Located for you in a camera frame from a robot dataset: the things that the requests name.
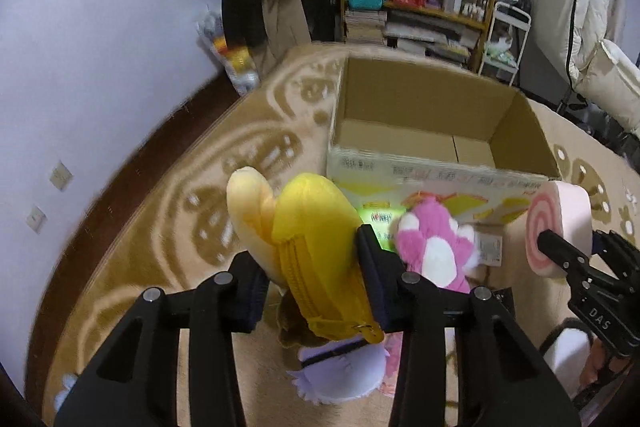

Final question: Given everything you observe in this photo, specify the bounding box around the pink swirl roll cushion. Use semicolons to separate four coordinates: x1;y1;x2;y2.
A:
525;181;592;279

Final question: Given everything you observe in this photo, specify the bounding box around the purple round plush doll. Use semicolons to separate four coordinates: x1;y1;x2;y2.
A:
288;335;388;405

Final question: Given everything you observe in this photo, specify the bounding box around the yellow bear plush toy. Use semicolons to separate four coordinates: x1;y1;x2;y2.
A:
227;167;384;348

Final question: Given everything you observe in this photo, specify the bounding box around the person's right hand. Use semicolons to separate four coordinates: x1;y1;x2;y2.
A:
579;338;628;389

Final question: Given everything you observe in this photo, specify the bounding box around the white paper tag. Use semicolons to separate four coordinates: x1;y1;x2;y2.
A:
474;232;503;268

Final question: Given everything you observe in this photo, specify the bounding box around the pink plastic bag package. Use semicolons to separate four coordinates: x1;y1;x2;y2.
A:
380;333;402;397

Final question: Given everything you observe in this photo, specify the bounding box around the pink bear plush toy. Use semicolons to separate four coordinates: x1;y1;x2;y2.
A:
395;197;480;294

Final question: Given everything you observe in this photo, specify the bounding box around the beige patterned carpet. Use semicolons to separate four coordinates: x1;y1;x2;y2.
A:
40;44;639;426

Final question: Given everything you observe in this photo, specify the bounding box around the green tissue pack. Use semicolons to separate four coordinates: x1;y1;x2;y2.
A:
358;207;406;251

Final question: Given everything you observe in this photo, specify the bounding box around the open cardboard box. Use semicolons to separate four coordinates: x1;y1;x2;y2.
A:
325;56;564;268

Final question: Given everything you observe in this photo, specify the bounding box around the white metal cart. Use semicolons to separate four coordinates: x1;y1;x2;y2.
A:
478;1;532;87

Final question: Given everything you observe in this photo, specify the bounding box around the white bedding pile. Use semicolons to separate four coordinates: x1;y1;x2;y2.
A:
533;0;639;135

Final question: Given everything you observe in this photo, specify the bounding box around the stack of books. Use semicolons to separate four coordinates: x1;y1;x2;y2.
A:
345;10;480;67

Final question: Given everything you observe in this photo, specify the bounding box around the clear snack bag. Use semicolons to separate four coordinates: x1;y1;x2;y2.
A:
196;10;260;96

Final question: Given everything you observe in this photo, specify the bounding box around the lower wall socket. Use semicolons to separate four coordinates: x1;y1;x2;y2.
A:
25;206;47;234

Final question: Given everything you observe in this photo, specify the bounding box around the wall socket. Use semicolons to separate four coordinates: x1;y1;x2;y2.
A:
25;206;47;234
49;161;74;192

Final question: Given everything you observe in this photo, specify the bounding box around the upper wall socket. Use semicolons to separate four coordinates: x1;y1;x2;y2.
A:
49;161;74;192

